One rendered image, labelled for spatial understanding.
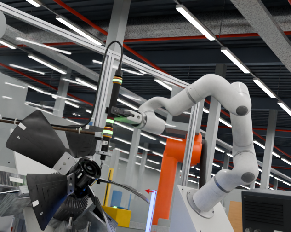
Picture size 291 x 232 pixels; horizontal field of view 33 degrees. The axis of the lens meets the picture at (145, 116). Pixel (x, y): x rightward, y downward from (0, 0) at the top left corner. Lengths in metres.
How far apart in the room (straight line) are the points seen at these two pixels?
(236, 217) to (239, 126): 8.00
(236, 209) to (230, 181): 7.80
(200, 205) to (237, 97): 0.70
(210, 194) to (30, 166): 0.94
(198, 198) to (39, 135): 0.97
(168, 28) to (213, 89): 9.79
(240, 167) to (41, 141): 0.98
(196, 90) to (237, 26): 9.03
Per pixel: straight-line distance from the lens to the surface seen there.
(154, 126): 2.40
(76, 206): 2.21
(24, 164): 2.38
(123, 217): 2.63
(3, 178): 2.09
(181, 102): 2.32
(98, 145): 2.25
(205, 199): 2.67
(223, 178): 2.59
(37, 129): 2.18
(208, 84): 2.28
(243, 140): 2.45
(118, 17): 9.81
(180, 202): 2.69
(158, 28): 12.18
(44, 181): 1.97
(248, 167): 2.49
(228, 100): 2.28
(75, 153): 2.31
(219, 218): 2.81
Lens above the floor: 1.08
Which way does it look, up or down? 11 degrees up
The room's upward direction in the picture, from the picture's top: 10 degrees clockwise
